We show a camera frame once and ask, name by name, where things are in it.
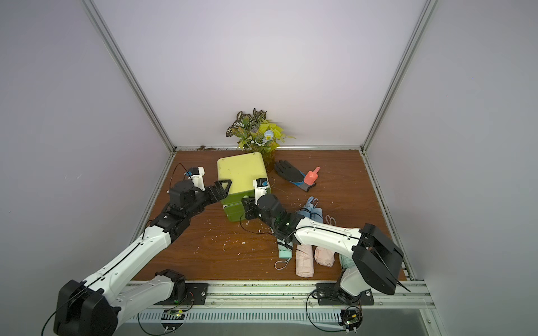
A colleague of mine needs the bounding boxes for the right circuit board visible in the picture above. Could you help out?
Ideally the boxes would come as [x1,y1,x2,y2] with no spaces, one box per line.
[341,306,364,333]

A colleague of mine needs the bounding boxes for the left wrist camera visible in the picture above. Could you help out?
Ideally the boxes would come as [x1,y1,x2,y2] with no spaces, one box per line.
[186,167,205,191]

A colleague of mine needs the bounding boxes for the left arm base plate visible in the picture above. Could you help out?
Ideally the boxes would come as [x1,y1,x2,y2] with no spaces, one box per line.
[156,282,209,306]

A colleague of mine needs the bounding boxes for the artificial plant in vase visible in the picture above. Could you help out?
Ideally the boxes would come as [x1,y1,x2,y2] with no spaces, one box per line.
[226,108,294,172]

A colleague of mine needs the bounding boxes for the pink umbrella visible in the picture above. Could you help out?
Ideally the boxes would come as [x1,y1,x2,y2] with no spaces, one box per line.
[314,246,335,267]
[296,244,315,278]

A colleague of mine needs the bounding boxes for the dark green top drawer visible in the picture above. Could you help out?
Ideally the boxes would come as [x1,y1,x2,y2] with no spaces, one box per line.
[221,191,261,223]

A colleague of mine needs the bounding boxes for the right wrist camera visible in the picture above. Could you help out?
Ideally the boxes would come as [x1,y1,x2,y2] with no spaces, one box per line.
[253,178,270,204]

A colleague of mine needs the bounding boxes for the circuit board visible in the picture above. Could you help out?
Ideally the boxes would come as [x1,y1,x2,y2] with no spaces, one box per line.
[161,309,186,333]
[341,306,364,333]

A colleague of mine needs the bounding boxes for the left circuit board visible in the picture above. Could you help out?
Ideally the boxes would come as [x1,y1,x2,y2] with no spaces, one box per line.
[161,309,186,333]

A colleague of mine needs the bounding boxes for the light blue folded umbrella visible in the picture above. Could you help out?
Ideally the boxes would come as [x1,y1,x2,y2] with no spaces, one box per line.
[297,197,322,219]

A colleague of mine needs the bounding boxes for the mint green folded umbrella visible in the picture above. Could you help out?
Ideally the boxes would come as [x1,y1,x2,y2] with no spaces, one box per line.
[277,241,294,260]

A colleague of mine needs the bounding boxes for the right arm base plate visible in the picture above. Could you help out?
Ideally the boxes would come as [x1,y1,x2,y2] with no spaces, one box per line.
[313,282,375,306]

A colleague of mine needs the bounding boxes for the red plastic scoop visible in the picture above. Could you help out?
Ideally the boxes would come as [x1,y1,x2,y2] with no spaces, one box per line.
[303,167,321,186]

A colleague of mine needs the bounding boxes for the yellow-green drawer cabinet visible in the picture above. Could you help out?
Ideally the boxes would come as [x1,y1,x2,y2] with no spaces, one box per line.
[216,152,272,223]

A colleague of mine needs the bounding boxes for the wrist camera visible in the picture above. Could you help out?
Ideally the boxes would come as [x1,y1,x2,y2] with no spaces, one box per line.
[253,178,270,204]
[186,167,205,191]

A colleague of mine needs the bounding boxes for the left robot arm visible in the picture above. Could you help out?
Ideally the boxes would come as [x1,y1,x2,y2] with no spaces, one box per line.
[52,176,232,335]

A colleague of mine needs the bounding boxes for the black work glove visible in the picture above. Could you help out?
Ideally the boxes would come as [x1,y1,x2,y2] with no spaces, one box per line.
[274,160,317,192]

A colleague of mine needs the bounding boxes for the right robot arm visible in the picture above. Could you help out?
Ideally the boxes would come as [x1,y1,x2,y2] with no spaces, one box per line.
[242,194,404,304]

